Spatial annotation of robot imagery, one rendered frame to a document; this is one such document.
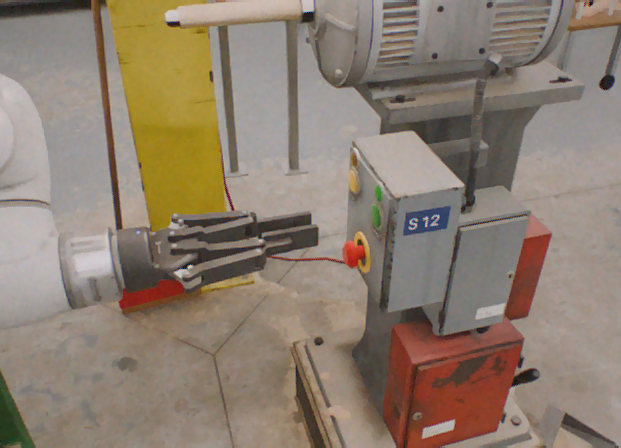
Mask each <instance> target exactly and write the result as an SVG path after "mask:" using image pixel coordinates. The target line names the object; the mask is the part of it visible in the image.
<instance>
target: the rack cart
mask: <svg viewBox="0 0 621 448"><path fill-rule="evenodd" d="M584 3H585V2H579V6H578V10H577V14H574V13H572V17H571V20H570V23H569V25H568V28H567V30H566V32H565V35H564V39H563V43H562V47H561V51H560V55H559V59H558V64H557V69H559V70H560V71H562V72H564V73H565V71H566V67H567V63H568V60H569V55H570V51H571V47H572V43H573V40H574V36H575V32H576V31H577V30H584V29H591V28H599V27H606V26H613V25H619V28H618V31H617V34H616V39H615V42H614V45H613V48H612V52H611V55H610V58H609V62H608V65H607V68H606V72H605V74H607V75H605V76H604V77H603V78H602V79H601V80H600V83H599V87H600V88H601V89H603V90H608V89H610V88H611V87H612V86H613V84H614V82H615V77H614V76H613V75H614V74H615V71H616V68H617V64H618V61H619V58H620V55H621V10H615V7H616V5H615V3H616V0H611V3H610V6H609V8H605V9H603V10H601V11H599V12H598V13H597V14H595V15H593V16H590V17H582V16H581V14H582V10H583V6H584Z"/></svg>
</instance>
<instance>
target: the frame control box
mask: <svg viewBox="0 0 621 448"><path fill-rule="evenodd" d="M354 148H356V149H357V150H358V153H359V157H360V165H359V169H358V170H355V169H354V167H353V164H352V163H351V151H352V150H353V149H354ZM350 171H353V172H354V175H355V178H356V191H352V190H351V188H350V186H348V210H347V232H346V241H348V240H352V241H353V243H354V245H355V247H358V246H362V247H363V249H364V252H365V258H364V259H361V260H358V265H357V267H356V268H357V270H358V271H359V273H360V275H361V277H362V279H363V281H364V283H365V285H367V287H368V289H369V290H370V292H371V294H372V296H373V298H374V299H375V301H376V303H377V305H378V307H379V308H381V310H382V312H383V313H385V314H387V313H392V312H397V311H401V310H407V309H412V308H416V307H421V306H426V305H430V304H435V303H440V302H442V301H444V298H445V293H446V290H447V287H448V281H449V275H450V269H451V264H452V258H453V253H454V247H455V240H456V235H457V229H458V224H459V218H460V214H462V215H465V214H466V213H467V210H466V198H465V196H464V189H465V188H464V184H463V183H462V182H461V181H460V180H459V179H458V178H457V177H456V176H455V175H454V174H453V172H452V171H451V170H450V169H449V168H448V167H447V165H445V164H444V163H443V162H442V161H441V160H440V159H439V158H438V157H437V156H436V155H435V153H434V152H433V151H432V150H431V149H430V148H429V147H428V146H427V145H426V144H425V143H424V142H423V141H422V140H421V139H420V138H419V137H418V135H417V134H416V133H415V132H412V131H410V132H402V133H394V134H387V135H380V136H373V137H365V138H358V139H354V140H352V146H350V163H349V172H350ZM379 181H380V182H382V184H383V186H384V189H385V202H384V203H383V204H380V203H379V202H378V201H377V198H376V196H375V185H376V183H377V182H379ZM374 204H376V206H377V207H378V209H379V212H380V216H381V225H380V227H376V226H375V225H374V223H373V220H372V215H371V210H372V207H373V206H374Z"/></svg>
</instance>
